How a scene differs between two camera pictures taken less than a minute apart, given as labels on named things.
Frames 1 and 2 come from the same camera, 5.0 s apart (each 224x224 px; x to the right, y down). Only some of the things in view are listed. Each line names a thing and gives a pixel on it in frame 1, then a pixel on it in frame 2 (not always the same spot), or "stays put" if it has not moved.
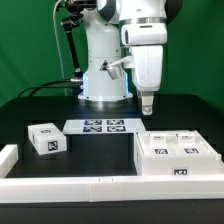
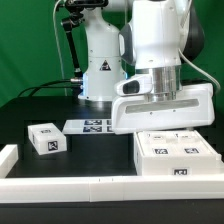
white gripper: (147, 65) to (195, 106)
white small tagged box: (46, 138) stays put
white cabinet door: (159, 144) stays put
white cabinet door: (190, 143) stays put
